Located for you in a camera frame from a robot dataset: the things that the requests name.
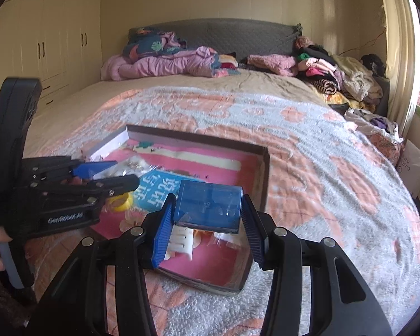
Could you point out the black garment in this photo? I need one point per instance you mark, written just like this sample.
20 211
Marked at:
372 63

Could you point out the blue printed card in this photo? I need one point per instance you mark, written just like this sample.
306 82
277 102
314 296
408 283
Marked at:
154 192

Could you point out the blue transparent plastic box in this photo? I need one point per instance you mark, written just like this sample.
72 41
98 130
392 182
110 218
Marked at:
206 206

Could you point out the pink fluffy garment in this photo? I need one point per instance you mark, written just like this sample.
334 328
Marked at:
269 63

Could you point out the dark blue floral pillow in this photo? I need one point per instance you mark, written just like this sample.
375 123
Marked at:
150 47

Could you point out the peach and grey floral blanket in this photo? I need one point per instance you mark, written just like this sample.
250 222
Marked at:
301 147

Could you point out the clear bag of metal jewelry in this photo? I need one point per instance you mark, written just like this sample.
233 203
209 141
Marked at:
133 164

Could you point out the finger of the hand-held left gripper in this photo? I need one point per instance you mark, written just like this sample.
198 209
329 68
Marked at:
91 169
122 183

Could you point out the cream wardrobe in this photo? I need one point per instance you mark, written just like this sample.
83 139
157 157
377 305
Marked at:
56 35

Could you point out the bag of clothes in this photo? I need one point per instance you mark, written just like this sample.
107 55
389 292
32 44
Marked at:
374 122

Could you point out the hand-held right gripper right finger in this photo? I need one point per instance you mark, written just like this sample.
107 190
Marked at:
252 232

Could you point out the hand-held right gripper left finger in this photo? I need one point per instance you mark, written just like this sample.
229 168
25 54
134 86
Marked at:
161 232

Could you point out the cream curtain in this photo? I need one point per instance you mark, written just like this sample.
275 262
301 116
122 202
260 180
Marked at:
399 42

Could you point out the small teal item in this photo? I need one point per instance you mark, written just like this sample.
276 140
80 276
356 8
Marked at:
145 144

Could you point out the grey padded headboard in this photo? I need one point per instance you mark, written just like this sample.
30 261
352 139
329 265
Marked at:
231 38

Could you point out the brown shallow box pink lining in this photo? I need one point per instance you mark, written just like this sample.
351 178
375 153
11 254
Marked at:
231 168

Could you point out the white comb clip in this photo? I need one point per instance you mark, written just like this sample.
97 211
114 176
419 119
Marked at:
182 243

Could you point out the beige bed sheet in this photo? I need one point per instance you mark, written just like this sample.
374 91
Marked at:
73 101

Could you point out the pile of clothes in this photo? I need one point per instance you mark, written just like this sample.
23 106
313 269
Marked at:
336 73

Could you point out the pink quilt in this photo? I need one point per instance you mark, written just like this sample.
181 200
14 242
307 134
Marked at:
168 64

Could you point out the white paper bag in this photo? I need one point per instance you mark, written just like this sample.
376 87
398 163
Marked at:
411 168

